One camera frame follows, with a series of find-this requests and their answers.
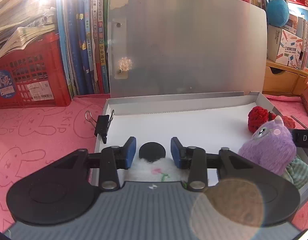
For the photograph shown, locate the large blue white plush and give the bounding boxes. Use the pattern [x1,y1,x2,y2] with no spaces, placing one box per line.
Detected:
[266,0,290,28]

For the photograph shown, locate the red crochet pouch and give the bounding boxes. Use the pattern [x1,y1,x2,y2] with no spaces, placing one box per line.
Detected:
[248,106,296,133]

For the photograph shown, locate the stack of worn books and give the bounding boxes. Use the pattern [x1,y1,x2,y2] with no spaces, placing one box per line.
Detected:
[0,0,60,63]

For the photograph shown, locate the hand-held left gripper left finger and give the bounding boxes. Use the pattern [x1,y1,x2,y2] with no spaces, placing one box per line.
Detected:
[54,137,137,191]

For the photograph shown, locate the purple fluffy plush toy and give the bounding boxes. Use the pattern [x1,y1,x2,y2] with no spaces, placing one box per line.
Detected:
[238,115,297,177]

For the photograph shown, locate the wooden drawer organizer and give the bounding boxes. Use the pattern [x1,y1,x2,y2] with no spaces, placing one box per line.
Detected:
[263,60,308,97]

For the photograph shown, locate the white illustrated cardboard box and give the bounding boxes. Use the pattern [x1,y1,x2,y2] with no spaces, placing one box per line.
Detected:
[266,25,304,70]

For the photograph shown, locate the row of grey blue books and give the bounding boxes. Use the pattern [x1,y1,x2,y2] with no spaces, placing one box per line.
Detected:
[296,12,308,72]

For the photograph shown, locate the black binder clip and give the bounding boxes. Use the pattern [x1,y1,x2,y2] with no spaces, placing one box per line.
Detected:
[85,109,115,144]

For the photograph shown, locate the pink tablecloth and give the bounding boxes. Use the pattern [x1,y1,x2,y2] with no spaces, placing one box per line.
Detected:
[0,94,308,233]

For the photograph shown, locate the black round disc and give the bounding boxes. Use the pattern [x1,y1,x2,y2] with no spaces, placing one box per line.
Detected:
[138,142,167,163]

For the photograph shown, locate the red plastic crate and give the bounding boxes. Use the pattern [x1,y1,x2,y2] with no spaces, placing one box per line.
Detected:
[0,31,72,110]

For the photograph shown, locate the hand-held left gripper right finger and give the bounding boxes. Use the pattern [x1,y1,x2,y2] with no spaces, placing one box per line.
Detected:
[171,137,259,192]

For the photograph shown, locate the silver box with hinged lid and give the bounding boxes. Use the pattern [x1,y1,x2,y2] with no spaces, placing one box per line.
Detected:
[90,0,308,198]

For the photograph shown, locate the metal straw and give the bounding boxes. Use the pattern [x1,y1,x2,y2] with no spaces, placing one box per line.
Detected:
[291,115,307,130]

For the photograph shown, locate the white fluffy plush toy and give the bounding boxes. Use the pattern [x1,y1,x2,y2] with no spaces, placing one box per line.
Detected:
[124,156,190,183]

